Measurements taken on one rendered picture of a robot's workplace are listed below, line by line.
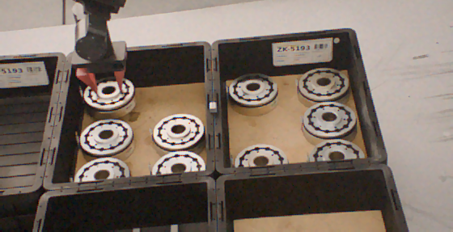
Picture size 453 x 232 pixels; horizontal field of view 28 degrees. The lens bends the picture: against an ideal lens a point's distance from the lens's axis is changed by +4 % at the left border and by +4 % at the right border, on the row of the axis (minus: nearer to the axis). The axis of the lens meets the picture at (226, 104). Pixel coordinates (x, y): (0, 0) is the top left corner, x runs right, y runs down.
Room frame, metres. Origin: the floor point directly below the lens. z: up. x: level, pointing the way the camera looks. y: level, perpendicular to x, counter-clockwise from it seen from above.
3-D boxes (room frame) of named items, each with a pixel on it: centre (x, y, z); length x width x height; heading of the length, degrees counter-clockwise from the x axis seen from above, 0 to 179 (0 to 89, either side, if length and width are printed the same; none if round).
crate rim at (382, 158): (1.27, -0.12, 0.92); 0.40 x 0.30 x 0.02; 178
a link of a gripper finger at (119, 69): (1.40, 0.23, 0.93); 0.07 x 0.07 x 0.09; 88
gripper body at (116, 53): (1.40, 0.24, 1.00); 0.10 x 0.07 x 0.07; 88
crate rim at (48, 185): (1.28, 0.18, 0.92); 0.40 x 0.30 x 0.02; 178
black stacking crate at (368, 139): (1.27, -0.12, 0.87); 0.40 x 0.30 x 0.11; 178
